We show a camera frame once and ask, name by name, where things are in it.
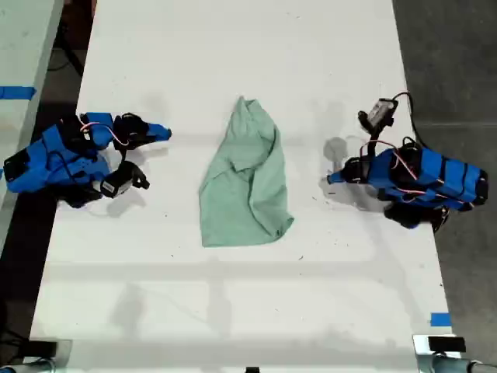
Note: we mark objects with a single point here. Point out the small black box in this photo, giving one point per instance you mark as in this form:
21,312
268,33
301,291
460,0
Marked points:
446,344
42,347

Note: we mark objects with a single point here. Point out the pale side table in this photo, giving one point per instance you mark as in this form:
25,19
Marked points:
23,46

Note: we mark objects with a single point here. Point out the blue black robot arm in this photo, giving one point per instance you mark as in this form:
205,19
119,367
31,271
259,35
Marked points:
438,175
50,163

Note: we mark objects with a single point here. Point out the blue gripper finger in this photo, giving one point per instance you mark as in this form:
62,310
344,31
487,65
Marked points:
155,129
354,165
351,178
149,137

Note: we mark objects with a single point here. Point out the pale green T-shirt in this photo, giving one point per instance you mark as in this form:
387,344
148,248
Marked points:
248,194

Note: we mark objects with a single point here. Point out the long blue tape strip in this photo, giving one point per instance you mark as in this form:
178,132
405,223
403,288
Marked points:
15,92

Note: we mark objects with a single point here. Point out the short blue tape strip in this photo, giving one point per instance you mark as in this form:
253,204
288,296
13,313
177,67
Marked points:
440,319

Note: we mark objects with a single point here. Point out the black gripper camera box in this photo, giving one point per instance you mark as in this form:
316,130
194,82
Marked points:
378,112
118,182

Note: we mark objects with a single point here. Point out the metal table bracket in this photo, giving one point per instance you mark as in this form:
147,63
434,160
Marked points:
421,353
64,351

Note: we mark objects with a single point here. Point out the grey metal pipe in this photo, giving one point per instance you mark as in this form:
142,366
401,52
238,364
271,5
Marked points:
458,366

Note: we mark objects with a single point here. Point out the black camera stalk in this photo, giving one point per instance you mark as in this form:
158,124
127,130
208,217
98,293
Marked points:
375,136
120,155

